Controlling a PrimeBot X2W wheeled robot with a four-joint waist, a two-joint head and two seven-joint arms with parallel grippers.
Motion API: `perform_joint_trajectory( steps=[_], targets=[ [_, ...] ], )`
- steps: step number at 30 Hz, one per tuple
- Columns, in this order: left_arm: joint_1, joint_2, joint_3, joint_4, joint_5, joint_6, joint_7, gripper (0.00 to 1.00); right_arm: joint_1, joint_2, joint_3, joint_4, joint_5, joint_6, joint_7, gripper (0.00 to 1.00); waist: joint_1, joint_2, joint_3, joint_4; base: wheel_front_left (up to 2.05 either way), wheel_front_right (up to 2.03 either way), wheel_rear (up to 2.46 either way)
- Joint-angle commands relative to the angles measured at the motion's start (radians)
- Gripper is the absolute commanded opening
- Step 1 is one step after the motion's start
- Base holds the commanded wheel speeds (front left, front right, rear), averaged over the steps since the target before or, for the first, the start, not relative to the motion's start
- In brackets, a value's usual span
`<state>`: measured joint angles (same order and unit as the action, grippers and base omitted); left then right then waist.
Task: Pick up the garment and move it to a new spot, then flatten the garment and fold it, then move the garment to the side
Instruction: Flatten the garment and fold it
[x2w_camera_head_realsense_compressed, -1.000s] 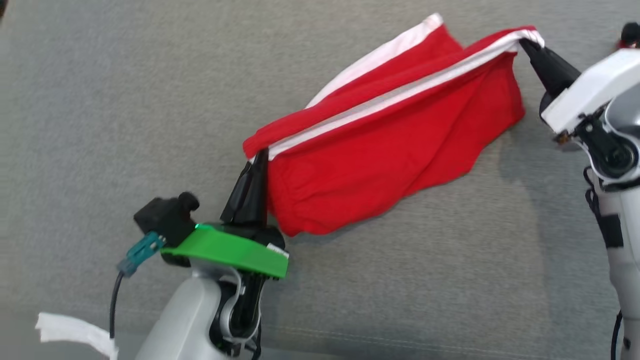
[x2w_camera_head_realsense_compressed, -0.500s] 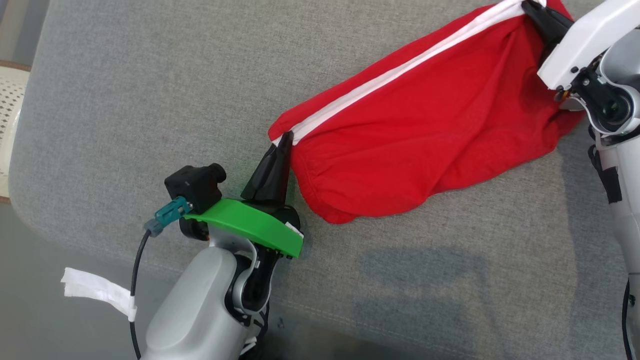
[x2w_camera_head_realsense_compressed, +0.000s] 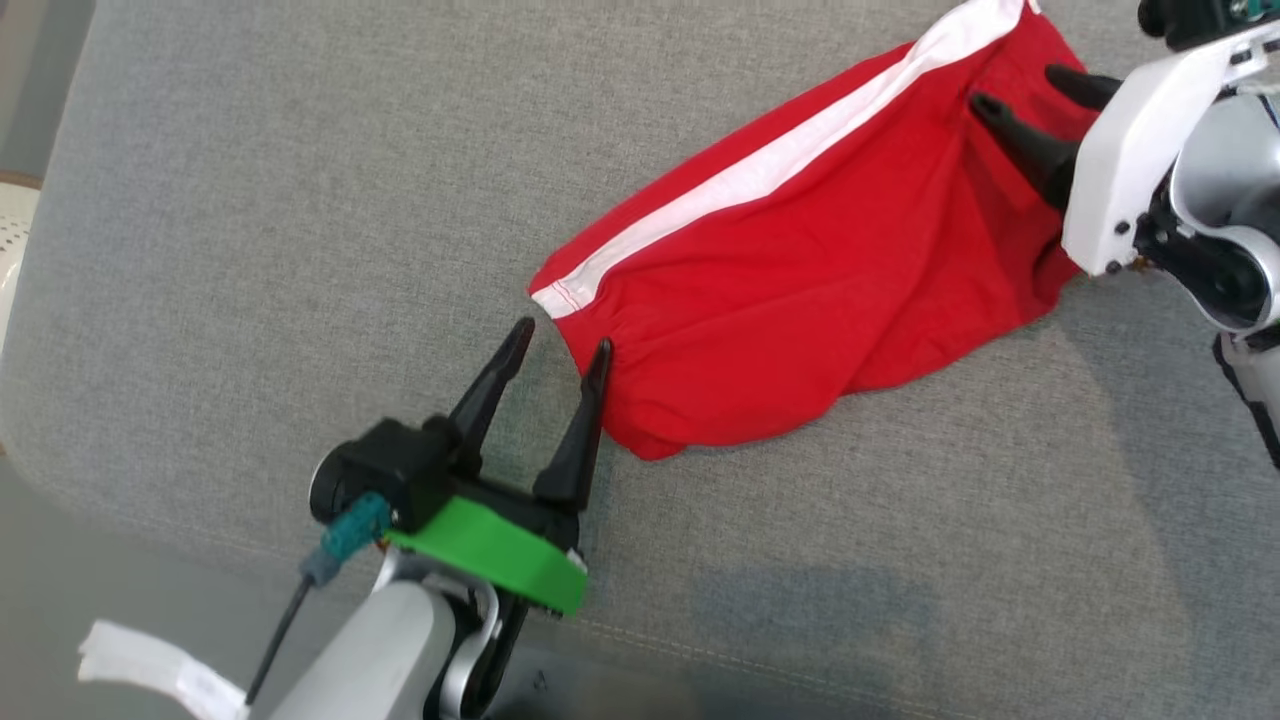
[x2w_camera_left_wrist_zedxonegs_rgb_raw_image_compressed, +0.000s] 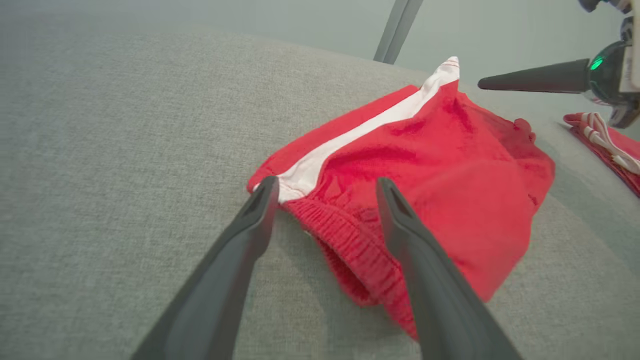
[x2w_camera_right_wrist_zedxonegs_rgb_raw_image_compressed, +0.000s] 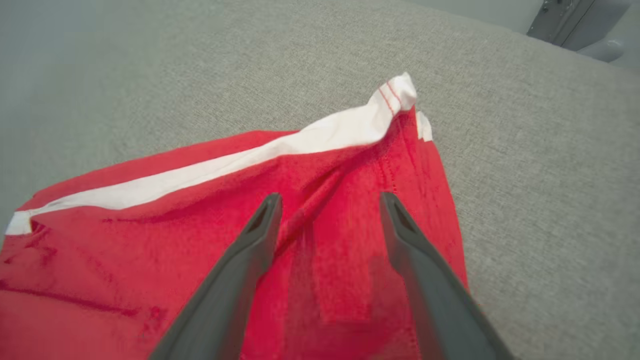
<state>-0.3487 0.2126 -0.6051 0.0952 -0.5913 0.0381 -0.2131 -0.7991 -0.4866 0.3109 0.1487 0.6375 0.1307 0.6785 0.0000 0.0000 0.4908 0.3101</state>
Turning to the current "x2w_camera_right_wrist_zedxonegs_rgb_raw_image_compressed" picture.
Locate red shorts with white stripes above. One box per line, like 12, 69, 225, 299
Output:
0, 72, 471, 360

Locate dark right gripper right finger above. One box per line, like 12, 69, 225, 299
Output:
378, 192, 516, 360

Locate grey fabric sofa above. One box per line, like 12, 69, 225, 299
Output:
0, 0, 640, 360

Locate dark metal post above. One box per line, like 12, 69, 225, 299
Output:
526, 0, 632, 52

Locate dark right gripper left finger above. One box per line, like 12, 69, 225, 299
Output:
149, 193, 284, 360

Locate light grey tube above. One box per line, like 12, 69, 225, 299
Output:
577, 39, 626, 64

